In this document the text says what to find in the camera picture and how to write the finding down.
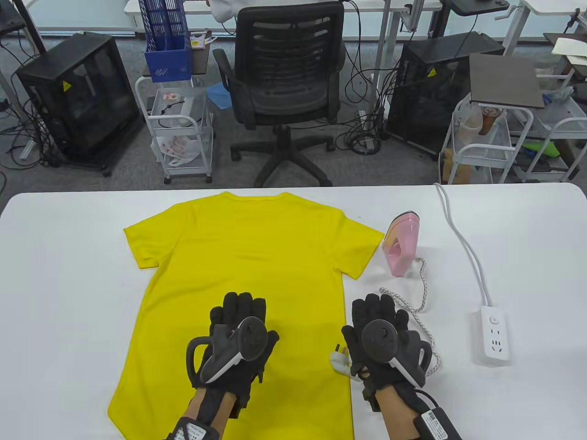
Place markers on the person's right hand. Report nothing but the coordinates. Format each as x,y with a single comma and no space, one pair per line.
376,309

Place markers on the person's left hand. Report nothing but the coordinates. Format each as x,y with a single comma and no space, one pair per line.
238,307

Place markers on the yellow t-shirt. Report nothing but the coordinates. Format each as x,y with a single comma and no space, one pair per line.
238,256

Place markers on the pink electric iron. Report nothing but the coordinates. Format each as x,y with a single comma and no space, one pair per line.
403,247

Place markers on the person's left forearm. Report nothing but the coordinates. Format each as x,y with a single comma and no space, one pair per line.
202,405

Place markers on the person's right forearm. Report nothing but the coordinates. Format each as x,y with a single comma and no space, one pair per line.
399,421

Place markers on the black white hand controller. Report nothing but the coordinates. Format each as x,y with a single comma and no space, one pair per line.
378,339
250,339

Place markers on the brown cardboard box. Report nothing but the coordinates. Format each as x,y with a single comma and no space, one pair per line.
458,172

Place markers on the white red plastic bag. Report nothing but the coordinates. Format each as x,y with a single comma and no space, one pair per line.
176,146

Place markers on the white table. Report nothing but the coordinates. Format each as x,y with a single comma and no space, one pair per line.
69,275

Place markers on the white floor power strip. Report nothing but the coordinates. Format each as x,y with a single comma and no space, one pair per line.
364,119

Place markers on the translucent white container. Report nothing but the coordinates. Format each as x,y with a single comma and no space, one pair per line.
467,128

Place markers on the blue plastic sheet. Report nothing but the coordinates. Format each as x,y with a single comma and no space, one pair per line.
218,96

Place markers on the black computer case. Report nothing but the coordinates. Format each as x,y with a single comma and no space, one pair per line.
426,101
78,101

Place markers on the brown coffee cup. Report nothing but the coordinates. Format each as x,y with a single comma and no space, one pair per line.
488,121

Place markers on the black mesh office chair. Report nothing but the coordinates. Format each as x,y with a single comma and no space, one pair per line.
284,91

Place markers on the small pink white packet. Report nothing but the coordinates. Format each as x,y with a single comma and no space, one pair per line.
172,96

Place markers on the green plastic object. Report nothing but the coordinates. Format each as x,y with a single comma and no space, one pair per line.
543,149

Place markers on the blue file rack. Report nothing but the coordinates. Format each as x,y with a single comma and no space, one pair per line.
167,66

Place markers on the black desk stand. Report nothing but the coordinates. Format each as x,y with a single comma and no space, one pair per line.
440,18

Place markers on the beige paper folder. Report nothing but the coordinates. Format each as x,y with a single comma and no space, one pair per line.
568,46

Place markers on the white crank desk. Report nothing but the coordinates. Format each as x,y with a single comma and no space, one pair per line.
550,4

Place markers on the black box wrist camera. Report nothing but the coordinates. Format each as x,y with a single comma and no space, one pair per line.
435,426

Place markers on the black caged wrist camera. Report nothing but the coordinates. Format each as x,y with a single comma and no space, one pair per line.
192,431

